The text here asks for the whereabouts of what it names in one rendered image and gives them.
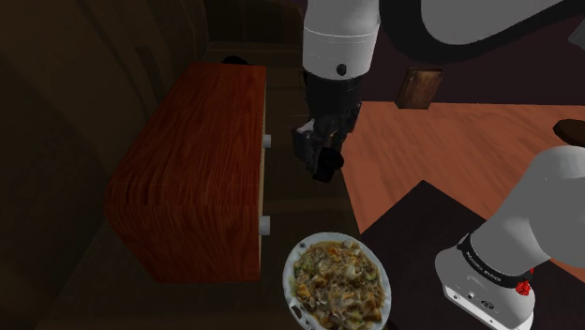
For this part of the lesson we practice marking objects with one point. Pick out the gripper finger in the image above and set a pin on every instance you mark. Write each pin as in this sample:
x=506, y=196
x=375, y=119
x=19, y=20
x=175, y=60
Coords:
x=330, y=165
x=305, y=144

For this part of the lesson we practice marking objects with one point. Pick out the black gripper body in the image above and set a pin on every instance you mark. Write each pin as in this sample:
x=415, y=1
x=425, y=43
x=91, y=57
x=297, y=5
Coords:
x=332, y=98

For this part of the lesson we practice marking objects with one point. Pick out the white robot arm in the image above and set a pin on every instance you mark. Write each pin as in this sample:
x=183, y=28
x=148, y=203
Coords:
x=340, y=41

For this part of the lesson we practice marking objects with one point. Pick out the brown wooden block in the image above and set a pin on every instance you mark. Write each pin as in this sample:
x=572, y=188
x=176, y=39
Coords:
x=418, y=89

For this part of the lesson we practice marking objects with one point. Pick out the reddish wooden chest of drawers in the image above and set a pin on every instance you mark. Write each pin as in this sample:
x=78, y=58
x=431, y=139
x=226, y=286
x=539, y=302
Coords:
x=196, y=173

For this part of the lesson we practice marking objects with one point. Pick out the white plate of noodles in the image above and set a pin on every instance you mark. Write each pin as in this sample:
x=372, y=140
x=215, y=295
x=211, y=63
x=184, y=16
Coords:
x=336, y=283

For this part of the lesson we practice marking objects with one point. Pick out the dark robot stand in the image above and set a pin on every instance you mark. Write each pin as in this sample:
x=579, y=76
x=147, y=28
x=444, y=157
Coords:
x=411, y=256

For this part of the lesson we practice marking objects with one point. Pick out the dark brown round thing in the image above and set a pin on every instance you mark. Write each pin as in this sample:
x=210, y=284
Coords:
x=571, y=131

